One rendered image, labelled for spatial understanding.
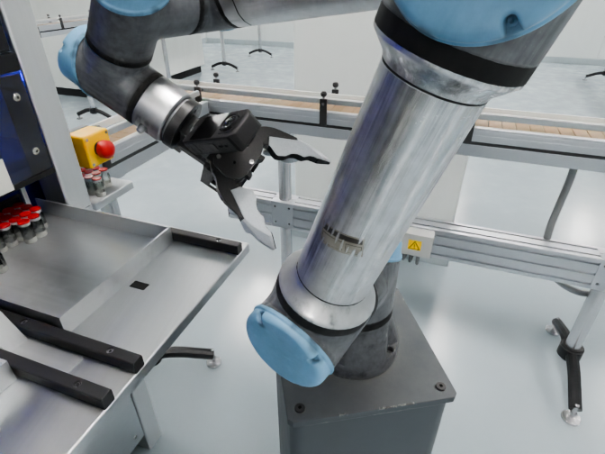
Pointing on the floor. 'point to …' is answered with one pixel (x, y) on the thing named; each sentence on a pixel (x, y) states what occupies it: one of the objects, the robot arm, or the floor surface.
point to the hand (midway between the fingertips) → (306, 204)
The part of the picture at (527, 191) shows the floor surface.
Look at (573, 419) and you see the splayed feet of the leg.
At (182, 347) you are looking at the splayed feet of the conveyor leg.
